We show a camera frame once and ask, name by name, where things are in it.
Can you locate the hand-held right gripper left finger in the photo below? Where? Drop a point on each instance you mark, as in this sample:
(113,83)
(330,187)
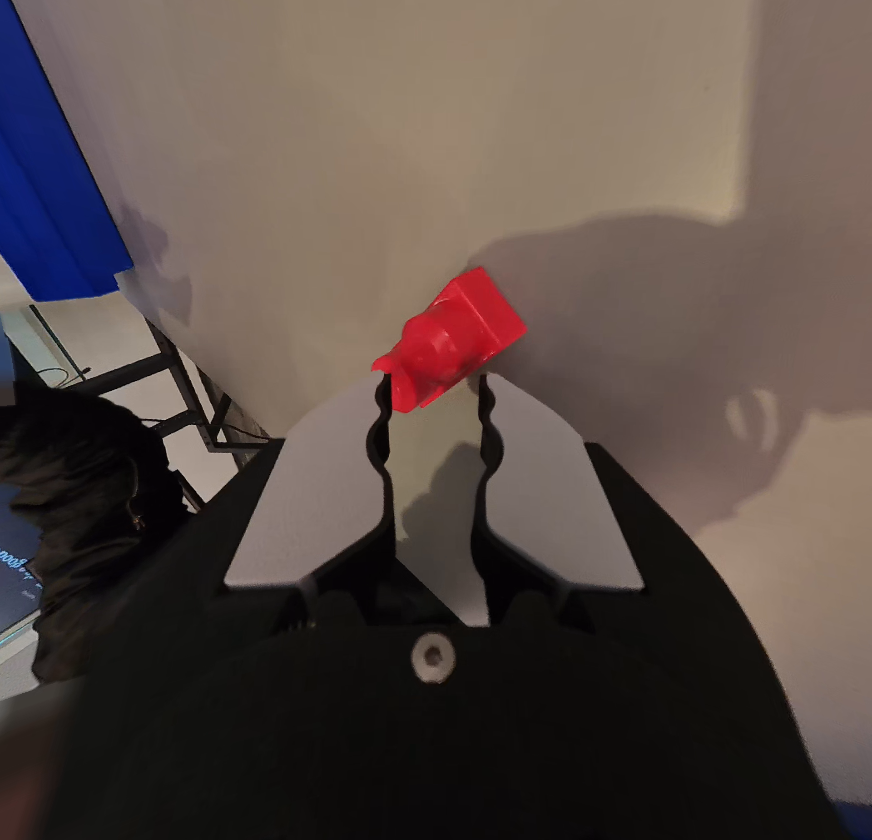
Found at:
(307,499)

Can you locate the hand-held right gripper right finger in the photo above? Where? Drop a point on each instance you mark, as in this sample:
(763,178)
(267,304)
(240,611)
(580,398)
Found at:
(559,499)

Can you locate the red mega block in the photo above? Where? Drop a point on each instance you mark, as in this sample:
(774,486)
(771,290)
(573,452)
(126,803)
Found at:
(457,329)

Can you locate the blue storage bin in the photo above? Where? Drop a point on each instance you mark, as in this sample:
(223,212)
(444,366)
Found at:
(48,172)

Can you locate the black metal table frame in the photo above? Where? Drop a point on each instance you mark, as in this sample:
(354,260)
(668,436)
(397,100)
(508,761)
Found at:
(177,370)

